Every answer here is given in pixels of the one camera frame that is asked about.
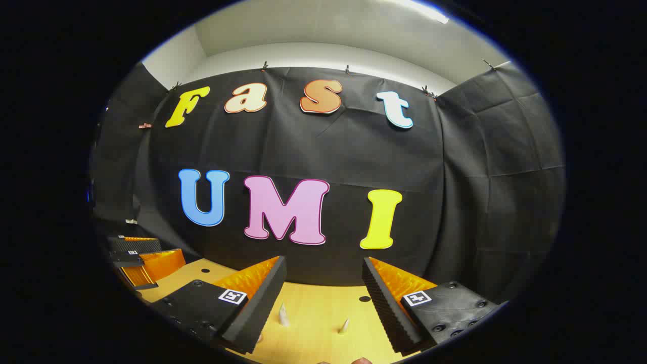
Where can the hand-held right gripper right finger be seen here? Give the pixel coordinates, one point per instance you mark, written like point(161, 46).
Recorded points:
point(386, 303)

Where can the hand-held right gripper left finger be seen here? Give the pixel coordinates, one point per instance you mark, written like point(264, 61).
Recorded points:
point(263, 303)

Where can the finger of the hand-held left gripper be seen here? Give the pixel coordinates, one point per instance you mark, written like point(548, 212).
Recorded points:
point(162, 264)
point(134, 245)

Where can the black backdrop cloth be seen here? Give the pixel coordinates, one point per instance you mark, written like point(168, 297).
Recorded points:
point(328, 151)

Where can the white skin care tube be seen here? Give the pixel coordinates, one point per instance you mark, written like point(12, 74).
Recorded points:
point(283, 316)

